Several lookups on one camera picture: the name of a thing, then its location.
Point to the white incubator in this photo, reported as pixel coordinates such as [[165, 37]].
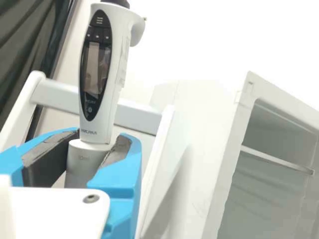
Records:
[[274, 199]]

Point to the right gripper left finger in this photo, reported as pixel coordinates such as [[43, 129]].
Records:
[[17, 159]]

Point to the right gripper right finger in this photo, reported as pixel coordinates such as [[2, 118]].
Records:
[[122, 179]]

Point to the pipette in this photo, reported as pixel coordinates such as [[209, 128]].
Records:
[[99, 74]]

